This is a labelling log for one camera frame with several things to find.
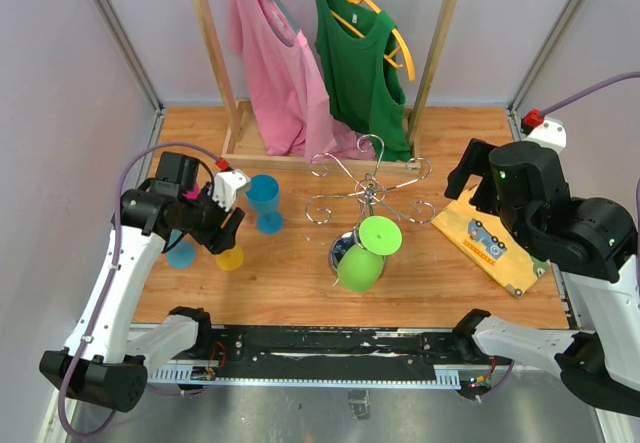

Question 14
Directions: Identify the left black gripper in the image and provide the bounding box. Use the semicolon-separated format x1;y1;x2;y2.
180;182;245;253

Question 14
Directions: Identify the yellow plastic wine glass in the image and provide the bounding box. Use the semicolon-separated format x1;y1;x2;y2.
215;244;245;272

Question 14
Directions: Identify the magenta plastic wine glass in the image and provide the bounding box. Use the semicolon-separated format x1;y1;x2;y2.
183;184;201;200

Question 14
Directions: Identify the blue wine glass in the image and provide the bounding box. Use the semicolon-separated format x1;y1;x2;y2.
246;174;284;235
166;230;196;269

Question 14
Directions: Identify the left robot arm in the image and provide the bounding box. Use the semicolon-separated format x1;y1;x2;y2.
39;151;250;413

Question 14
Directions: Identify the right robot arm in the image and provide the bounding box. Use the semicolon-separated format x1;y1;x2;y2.
445;139;639;417

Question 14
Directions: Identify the wooden clothes rack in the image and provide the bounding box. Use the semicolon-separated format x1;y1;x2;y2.
193;0;457;168

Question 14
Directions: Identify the chrome wine glass rack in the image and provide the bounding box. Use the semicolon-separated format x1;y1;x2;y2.
305;152;436;284

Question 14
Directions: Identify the green plastic wine glass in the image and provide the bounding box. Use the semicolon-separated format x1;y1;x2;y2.
336;216;403;292

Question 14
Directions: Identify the pink t-shirt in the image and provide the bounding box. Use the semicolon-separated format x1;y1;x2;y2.
227;0;375;161

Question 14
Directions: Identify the green tank top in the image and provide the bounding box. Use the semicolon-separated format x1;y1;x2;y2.
315;0;411;161

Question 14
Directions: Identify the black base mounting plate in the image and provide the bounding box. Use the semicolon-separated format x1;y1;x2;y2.
154;323;515;380

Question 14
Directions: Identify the yellow clothes hanger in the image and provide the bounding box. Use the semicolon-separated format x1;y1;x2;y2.
345;0;417;82

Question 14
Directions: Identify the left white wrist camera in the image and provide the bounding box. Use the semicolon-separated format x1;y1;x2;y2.
209;158;251;212

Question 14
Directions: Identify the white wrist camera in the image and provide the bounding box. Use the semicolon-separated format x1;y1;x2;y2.
209;158;251;212
520;109;567;154

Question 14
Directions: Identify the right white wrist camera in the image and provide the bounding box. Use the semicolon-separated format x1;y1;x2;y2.
520;109;567;154

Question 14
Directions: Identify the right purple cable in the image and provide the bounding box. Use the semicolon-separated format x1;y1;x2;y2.
469;71;640;404

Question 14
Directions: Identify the purple cable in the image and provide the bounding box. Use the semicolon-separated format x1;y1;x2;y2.
469;71;640;404
57;141;224;439

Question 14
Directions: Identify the aluminium frame rail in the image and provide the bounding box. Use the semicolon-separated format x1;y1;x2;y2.
64;320;614;390

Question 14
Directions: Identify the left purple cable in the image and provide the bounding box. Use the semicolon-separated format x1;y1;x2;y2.
57;141;224;439

